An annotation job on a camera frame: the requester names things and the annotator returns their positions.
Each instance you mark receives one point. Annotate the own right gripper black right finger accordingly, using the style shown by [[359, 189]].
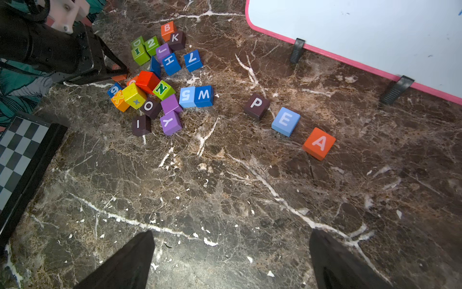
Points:
[[335, 267]]

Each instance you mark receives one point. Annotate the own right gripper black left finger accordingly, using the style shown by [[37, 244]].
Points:
[[128, 268]]

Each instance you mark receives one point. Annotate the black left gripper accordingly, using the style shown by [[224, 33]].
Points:
[[79, 58]]

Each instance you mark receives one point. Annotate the orange A block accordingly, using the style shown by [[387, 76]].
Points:
[[318, 144]]

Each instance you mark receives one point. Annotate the light blue E block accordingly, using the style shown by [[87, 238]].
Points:
[[285, 121]]

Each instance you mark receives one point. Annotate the dark purple P block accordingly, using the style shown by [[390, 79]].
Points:
[[256, 106]]

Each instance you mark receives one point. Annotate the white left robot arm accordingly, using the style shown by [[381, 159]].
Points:
[[22, 86]]

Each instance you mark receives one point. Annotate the pink framed PEAR whiteboard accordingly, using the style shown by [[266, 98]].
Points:
[[421, 40]]

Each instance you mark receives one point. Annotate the blue 6 block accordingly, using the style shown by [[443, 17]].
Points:
[[114, 89]]

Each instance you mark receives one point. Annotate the black white checkerboard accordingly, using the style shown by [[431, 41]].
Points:
[[28, 146]]

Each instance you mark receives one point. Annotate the orange block near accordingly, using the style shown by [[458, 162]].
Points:
[[119, 101]]

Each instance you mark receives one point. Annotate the yellow block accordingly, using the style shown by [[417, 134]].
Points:
[[134, 96]]

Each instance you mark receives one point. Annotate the green 2 block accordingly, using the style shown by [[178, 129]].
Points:
[[151, 45]]

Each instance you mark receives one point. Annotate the red block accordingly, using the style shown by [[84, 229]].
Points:
[[147, 81]]

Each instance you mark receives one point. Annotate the purple J block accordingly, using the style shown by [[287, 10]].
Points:
[[162, 52]]

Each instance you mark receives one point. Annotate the orange block far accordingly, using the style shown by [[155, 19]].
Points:
[[167, 30]]

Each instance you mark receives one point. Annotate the dark purple O block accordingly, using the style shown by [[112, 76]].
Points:
[[151, 108]]

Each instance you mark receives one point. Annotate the dark purple I block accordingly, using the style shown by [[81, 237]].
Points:
[[141, 125]]

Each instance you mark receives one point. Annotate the green N block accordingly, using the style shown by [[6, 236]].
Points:
[[163, 90]]

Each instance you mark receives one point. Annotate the blue H block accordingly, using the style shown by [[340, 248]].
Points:
[[171, 64]]

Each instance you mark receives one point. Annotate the dark purple K block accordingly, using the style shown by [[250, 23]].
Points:
[[177, 41]]

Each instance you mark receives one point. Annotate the purple Y block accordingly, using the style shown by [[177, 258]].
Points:
[[170, 123]]

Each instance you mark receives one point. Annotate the blue 7 block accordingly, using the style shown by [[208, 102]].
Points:
[[193, 61]]

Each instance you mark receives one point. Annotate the light blue 5 block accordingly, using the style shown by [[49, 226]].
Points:
[[186, 97]]

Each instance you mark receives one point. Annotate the blue W block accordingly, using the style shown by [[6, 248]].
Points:
[[204, 96]]

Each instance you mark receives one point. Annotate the whiteboard black foot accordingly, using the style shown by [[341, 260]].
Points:
[[396, 90], [297, 51]]

